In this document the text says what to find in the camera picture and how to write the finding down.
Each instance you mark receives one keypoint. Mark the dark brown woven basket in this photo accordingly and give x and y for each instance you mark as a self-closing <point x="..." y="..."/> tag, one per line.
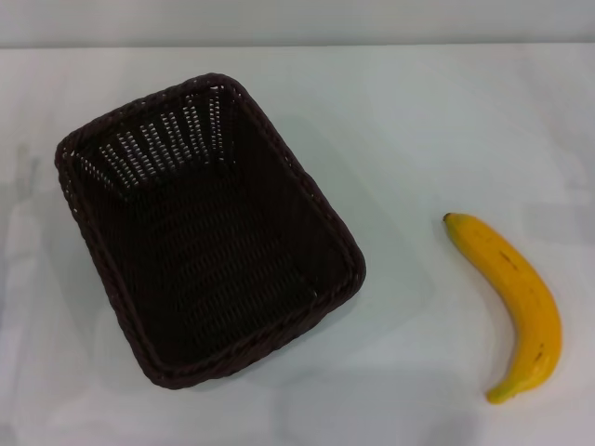
<point x="223" y="260"/>

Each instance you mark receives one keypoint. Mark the yellow banana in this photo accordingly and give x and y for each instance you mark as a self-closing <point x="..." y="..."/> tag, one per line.
<point x="520" y="283"/>

